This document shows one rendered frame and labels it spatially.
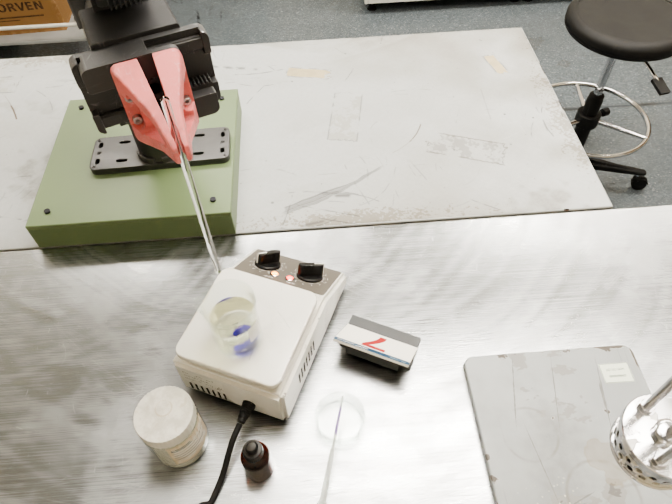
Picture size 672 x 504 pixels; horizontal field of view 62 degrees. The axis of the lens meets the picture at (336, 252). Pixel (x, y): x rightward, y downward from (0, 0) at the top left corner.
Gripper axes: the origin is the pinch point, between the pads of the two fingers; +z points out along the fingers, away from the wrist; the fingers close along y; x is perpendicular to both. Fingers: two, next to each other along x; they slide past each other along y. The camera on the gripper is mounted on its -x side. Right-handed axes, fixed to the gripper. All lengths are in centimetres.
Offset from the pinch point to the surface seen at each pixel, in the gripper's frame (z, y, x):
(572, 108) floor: -97, 166, 128
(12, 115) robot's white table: -62, -21, 36
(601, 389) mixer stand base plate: 21, 35, 33
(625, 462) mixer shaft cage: 29.2, 23.6, 18.5
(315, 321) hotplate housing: 2.3, 8.3, 27.7
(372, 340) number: 5.2, 14.1, 32.1
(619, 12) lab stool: -71, 134, 62
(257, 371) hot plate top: 6.2, 0.2, 25.3
